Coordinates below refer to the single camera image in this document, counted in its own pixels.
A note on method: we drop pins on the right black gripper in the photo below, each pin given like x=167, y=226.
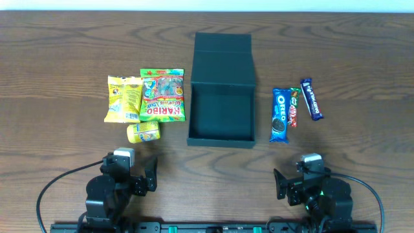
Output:
x=292, y=188

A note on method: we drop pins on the red KitKat bar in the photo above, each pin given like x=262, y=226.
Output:
x=293, y=108

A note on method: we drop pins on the Haribo gummy worms bag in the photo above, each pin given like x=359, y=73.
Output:
x=162, y=95

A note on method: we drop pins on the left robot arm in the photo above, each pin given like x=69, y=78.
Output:
x=109, y=194

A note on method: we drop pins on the dark green open box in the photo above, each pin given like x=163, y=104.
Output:
x=223, y=82

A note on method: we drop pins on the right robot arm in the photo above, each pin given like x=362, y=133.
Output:
x=327, y=200

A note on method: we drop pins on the blue Oreo cookie pack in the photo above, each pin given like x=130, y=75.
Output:
x=280, y=114

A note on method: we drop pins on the blue Dairy Milk bar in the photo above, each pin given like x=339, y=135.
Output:
x=310, y=98

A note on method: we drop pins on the small yellow snack pack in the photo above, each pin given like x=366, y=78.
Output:
x=143, y=132

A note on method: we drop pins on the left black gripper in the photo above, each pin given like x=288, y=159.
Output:
x=141, y=184

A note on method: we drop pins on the yellow snack bag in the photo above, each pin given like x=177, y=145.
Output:
x=125, y=98

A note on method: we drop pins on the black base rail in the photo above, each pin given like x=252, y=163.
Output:
x=156, y=227

